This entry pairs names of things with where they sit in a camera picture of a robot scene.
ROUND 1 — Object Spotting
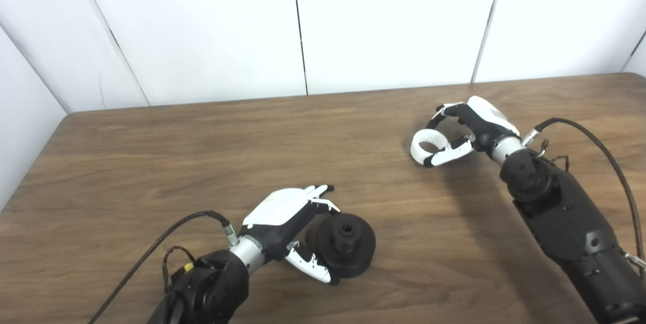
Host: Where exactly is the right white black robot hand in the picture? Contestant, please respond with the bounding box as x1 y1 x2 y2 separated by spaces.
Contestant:
423 96 520 168

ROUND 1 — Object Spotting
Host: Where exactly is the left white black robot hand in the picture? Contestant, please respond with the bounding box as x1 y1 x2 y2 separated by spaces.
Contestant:
237 185 341 285

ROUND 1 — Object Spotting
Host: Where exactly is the white toothed plastic ring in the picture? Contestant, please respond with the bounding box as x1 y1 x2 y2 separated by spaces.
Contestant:
410 129 449 166

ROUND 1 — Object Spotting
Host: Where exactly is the round black plastic part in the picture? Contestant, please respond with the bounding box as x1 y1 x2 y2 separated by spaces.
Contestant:
308 213 376 279

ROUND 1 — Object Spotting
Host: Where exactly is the thin black wire loop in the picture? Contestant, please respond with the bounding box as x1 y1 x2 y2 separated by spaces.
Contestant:
535 140 570 172

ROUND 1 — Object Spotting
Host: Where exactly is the thin wire with yellow plug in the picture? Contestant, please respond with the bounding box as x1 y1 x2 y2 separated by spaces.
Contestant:
161 246 196 292

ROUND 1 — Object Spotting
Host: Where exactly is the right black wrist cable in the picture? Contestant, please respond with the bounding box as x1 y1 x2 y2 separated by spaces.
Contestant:
521 118 646 279

